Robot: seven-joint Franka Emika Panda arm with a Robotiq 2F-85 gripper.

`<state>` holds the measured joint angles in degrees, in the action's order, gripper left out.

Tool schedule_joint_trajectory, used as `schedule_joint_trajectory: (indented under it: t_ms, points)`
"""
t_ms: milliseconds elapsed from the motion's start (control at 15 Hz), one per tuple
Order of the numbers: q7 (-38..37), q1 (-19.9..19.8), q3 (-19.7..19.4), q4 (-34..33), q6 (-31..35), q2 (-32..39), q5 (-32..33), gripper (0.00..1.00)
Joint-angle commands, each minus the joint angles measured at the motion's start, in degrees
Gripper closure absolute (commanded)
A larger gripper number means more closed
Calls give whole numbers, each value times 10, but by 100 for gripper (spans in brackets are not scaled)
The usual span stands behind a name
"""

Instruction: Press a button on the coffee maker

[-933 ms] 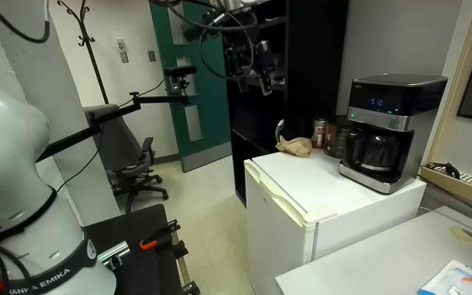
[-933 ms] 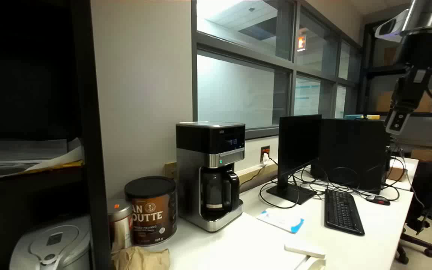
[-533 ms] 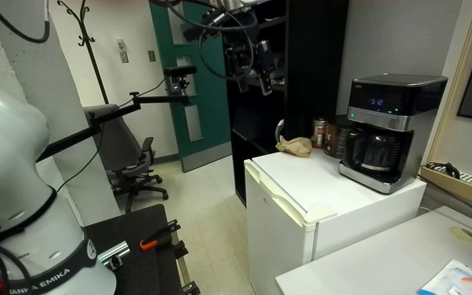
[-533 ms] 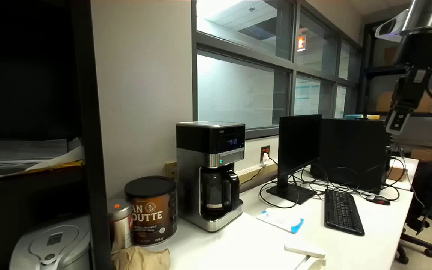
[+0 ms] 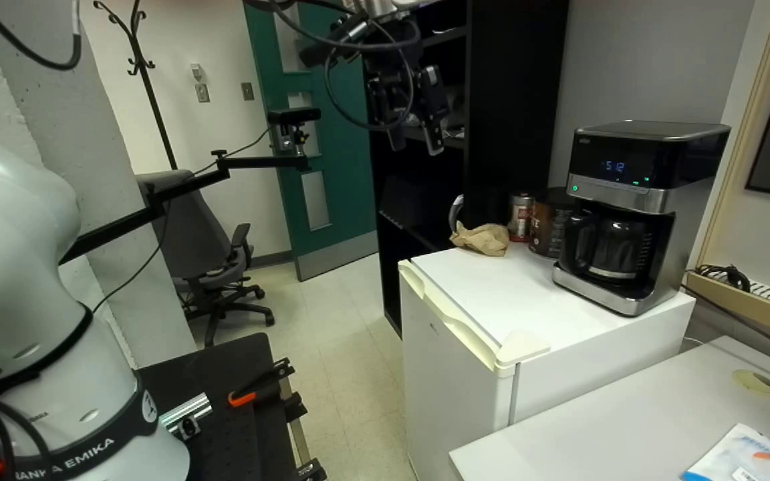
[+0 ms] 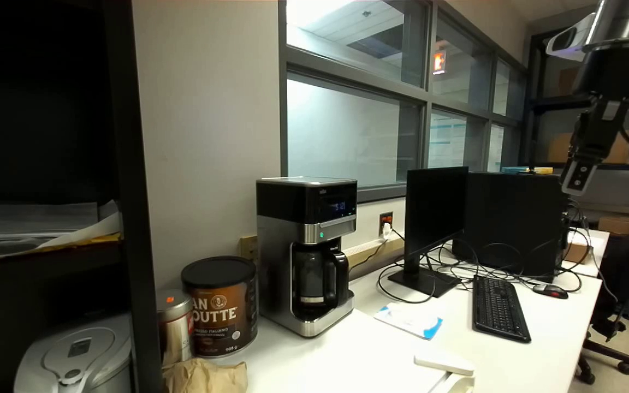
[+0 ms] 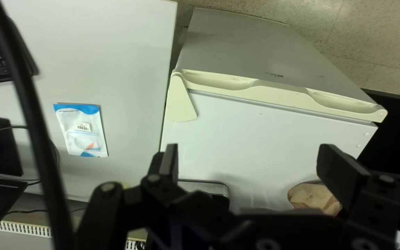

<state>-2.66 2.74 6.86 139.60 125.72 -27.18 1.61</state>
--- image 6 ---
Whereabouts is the black and silver coffee maker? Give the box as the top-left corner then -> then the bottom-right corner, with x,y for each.
256,176 -> 358,338

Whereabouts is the glass coffee carafe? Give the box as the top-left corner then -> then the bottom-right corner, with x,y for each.
293,243 -> 350,315

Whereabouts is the large brown coffee can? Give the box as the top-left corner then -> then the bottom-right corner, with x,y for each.
181,256 -> 259,359

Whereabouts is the black metal storage shelf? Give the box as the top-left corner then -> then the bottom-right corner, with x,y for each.
522,30 -> 629,227

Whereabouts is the row of cardboard boxes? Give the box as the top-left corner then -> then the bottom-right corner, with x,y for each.
547,130 -> 629,165

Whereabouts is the black computer tower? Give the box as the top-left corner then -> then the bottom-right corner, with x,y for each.
452,172 -> 568,280

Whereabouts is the small cardboard box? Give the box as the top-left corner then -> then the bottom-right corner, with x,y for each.
564,243 -> 594,265

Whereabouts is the black office chair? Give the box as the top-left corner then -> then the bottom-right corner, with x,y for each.
576,225 -> 629,385

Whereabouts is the black computer mouse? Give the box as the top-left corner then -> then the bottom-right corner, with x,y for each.
532,283 -> 569,300

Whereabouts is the black monitor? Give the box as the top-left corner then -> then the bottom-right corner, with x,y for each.
388,166 -> 470,299

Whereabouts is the black keyboard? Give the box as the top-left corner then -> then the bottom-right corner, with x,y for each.
472,275 -> 532,344

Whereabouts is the window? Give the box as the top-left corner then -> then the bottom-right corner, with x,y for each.
278,0 -> 529,204

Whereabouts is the white and blue tissue packet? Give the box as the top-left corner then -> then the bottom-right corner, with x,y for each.
373,302 -> 444,341

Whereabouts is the flat white plastic piece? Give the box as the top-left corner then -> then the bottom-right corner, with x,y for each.
413,349 -> 475,378

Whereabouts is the black shelf unit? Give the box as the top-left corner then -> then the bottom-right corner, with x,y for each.
0,0 -> 163,393

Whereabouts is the small silver can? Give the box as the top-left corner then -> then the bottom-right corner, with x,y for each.
156,289 -> 195,366

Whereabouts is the crumpled brown paper bag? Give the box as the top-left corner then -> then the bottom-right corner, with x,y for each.
162,358 -> 249,393

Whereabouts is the stack of papers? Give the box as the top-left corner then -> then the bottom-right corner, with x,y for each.
0,200 -> 124,260

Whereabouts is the white rice cooker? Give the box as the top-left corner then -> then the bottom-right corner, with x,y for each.
14,312 -> 134,393

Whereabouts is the tangle of black cables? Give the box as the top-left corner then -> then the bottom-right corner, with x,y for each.
377,207 -> 591,304

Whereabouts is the beige cable raceway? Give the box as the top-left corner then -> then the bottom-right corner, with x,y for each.
342,235 -> 406,264

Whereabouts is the black cable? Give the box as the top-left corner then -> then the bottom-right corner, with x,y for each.
348,228 -> 406,275

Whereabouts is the beige wall plate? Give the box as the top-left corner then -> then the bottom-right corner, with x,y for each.
238,235 -> 259,263

